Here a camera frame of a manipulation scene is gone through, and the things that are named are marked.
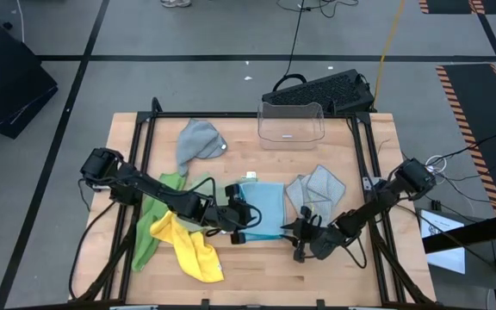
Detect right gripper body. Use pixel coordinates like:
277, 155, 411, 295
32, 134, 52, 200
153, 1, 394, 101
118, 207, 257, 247
306, 223, 348, 262

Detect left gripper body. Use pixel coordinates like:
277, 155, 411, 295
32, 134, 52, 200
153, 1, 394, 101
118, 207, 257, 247
195, 195, 257, 233

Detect light blue microfiber towel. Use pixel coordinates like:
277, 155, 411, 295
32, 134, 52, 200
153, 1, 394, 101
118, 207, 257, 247
237, 180, 287, 241

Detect yellow microfiber towel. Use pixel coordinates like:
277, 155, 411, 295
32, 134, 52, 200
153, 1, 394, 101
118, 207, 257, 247
149, 209, 226, 284

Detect plain grey microfiber towel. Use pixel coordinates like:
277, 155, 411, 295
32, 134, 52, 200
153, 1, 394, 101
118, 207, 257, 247
175, 119, 228, 177

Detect bright green microfiber towel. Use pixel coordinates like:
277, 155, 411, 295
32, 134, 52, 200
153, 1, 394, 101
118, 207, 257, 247
131, 171, 188, 273

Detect clear plastic bin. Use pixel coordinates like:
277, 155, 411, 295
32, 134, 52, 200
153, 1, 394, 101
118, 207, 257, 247
257, 101, 326, 151

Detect white printed sheet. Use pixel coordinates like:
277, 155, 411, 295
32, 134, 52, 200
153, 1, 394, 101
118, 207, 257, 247
419, 209, 467, 276

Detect black perforated computer case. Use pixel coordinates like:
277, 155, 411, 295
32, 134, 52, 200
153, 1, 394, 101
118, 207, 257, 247
261, 68, 376, 115

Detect black metal beam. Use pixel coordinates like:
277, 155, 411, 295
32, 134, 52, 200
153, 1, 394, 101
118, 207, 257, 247
422, 210, 496, 255

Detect black hazard-striped floor mat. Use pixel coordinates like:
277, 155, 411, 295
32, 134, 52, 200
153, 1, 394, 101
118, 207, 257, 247
418, 0, 496, 16
435, 63, 496, 216

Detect large black equipment case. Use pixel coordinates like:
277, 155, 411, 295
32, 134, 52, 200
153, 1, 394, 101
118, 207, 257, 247
0, 23, 59, 140

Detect black metal table frame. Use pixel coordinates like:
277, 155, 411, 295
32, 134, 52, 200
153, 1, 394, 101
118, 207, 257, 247
69, 96, 441, 310

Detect black floor cable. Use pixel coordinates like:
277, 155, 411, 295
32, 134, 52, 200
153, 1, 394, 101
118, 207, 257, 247
272, 0, 308, 93

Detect yellow cable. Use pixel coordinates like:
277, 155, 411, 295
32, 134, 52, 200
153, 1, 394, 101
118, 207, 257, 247
372, 0, 407, 98

